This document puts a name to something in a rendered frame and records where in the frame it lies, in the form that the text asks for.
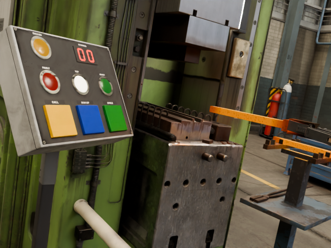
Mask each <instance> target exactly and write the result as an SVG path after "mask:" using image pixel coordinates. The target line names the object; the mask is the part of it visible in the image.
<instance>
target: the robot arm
mask: <svg viewBox="0 0 331 248"><path fill-rule="evenodd" d="M287 130H289V131H292V132H295V133H298V134H301V135H304V136H305V137H308V138H311V139H314V140H317V141H319V142H322V143H325V144H328V145H330V146H331V130H328V129H326V128H323V129H322V128H320V127H319V128H317V129H315V128H312V125H311V124H309V125H306V124H302V123H299V122H295V121H292V120H289V122H288V126H287Z"/></svg>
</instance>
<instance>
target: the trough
mask: <svg viewBox="0 0 331 248"><path fill-rule="evenodd" d="M146 103H148V102H146ZM148 104H150V105H154V104H151V103H148ZM154 106H156V107H160V106H157V105H154ZM160 108H162V109H166V108H163V107H160ZM167 110H169V111H172V112H175V113H178V114H181V115H184V116H187V117H190V118H193V119H195V123H200V122H201V119H198V118H195V117H192V116H189V115H186V114H182V113H179V112H176V111H173V110H170V109H167Z"/></svg>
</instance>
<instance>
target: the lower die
mask: <svg viewBox="0 0 331 248"><path fill-rule="evenodd" d="M141 107H142V103H139V104H138V110H137V116H136V119H137V120H139V118H140V112H141ZM147 108H148V105H144V108H143V110H142V116H141V121H142V122H145V119H146V113H147ZM153 111H154V107H150V108H149V111H148V117H147V124H149V125H150V124H151V122H152V116H153ZM159 115H160V109H156V110H155V114H154V120H153V126H154V127H157V126H158V121H159ZM211 125H212V122H210V121H206V120H203V119H201V122H200V123H195V119H193V118H190V117H187V116H184V115H181V114H178V113H175V112H172V111H169V110H168V117H166V111H162V114H161V120H160V129H162V130H164V131H167V132H169V133H172V134H174V135H175V136H176V139H177V140H197V141H202V140H203V139H206V138H207V139H209V135H210V130H211ZM186 136H187V137H188V139H186Z"/></svg>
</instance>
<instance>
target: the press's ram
mask: <svg viewBox="0 0 331 248"><path fill-rule="evenodd" d="M243 4H244V0H156V5H155V12H154V17H164V16H183V15H191V16H195V17H198V18H201V19H205V20H208V21H211V22H214V23H217V24H221V25H224V26H227V27H229V28H230V30H238V29H239V25H240V19H241V14H242V10H243Z"/></svg>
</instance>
